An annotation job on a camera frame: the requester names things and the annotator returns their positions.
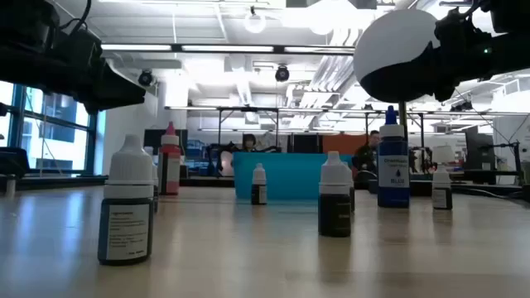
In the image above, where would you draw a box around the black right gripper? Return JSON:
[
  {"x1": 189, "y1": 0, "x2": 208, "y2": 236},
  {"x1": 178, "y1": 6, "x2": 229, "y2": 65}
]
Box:
[{"x1": 433, "y1": 36, "x2": 498, "y2": 103}]

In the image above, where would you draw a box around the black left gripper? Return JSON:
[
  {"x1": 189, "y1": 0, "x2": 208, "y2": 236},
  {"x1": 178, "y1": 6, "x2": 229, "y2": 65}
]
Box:
[{"x1": 0, "y1": 41, "x2": 147, "y2": 115}]

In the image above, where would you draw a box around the red food coloring bottle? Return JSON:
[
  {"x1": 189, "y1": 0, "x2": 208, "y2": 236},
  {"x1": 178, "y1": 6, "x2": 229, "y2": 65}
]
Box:
[{"x1": 157, "y1": 121, "x2": 182, "y2": 196}]

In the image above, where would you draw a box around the blue food coloring bottle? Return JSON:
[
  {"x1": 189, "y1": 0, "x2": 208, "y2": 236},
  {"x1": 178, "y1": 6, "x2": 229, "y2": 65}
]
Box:
[{"x1": 377, "y1": 105, "x2": 411, "y2": 209}]

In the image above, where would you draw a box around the black computer monitor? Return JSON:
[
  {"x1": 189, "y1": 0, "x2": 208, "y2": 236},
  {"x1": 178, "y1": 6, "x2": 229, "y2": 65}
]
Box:
[{"x1": 464, "y1": 125, "x2": 497, "y2": 171}]

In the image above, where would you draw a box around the white background sign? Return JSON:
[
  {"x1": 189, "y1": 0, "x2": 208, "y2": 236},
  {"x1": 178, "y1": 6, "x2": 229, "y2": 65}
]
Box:
[{"x1": 432, "y1": 145, "x2": 455, "y2": 166}]

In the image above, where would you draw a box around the ceiling light strip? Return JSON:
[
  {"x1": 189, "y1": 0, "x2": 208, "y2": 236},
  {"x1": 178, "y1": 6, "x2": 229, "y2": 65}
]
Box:
[{"x1": 101, "y1": 43, "x2": 357, "y2": 55}]

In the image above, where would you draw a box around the dark office chair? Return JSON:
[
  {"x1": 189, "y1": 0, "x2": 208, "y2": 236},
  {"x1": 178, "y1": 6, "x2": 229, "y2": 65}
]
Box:
[{"x1": 0, "y1": 147, "x2": 31, "y2": 180}]

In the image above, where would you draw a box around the person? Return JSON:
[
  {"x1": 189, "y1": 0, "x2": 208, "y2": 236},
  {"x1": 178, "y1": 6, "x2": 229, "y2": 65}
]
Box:
[
  {"x1": 351, "y1": 129, "x2": 382, "y2": 175},
  {"x1": 241, "y1": 132, "x2": 258, "y2": 153}
]

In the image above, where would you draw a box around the orange partition panel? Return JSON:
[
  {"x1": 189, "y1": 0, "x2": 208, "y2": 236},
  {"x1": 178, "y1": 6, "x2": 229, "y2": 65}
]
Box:
[{"x1": 321, "y1": 134, "x2": 369, "y2": 156}]

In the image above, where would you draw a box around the small white cup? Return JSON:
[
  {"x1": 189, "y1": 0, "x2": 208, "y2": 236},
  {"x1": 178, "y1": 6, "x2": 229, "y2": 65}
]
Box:
[{"x1": 3, "y1": 174, "x2": 17, "y2": 198}]

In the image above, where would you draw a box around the round ceiling bulb lamp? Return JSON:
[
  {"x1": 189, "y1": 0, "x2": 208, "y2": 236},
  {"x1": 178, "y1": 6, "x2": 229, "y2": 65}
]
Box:
[{"x1": 243, "y1": 6, "x2": 267, "y2": 34}]

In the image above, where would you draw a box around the blue plastic bin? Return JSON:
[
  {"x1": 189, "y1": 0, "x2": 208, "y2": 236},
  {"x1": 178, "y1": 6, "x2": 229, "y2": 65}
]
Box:
[{"x1": 232, "y1": 151, "x2": 355, "y2": 202}]

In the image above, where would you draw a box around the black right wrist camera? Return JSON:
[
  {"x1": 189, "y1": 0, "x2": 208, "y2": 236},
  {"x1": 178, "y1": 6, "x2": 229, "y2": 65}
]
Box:
[{"x1": 433, "y1": 7, "x2": 494, "y2": 55}]

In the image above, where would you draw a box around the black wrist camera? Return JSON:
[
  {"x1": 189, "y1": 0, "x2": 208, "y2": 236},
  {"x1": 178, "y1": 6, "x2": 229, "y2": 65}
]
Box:
[
  {"x1": 52, "y1": 27, "x2": 104, "y2": 71},
  {"x1": 433, "y1": 7, "x2": 494, "y2": 55}
]

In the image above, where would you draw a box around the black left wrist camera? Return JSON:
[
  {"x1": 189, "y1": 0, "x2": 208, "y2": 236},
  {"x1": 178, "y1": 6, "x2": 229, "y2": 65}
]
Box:
[{"x1": 52, "y1": 27, "x2": 104, "y2": 71}]

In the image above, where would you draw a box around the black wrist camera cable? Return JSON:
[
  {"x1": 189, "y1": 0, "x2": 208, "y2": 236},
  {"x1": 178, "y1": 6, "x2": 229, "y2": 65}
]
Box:
[{"x1": 59, "y1": 0, "x2": 93, "y2": 33}]

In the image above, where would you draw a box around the blue window frame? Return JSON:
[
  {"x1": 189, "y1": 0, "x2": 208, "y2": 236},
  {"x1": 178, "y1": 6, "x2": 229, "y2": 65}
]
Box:
[{"x1": 0, "y1": 80, "x2": 107, "y2": 177}]

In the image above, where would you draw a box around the black metal frame rig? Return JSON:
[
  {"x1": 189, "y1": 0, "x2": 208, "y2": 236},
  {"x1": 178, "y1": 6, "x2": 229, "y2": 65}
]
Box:
[{"x1": 214, "y1": 106, "x2": 282, "y2": 154}]

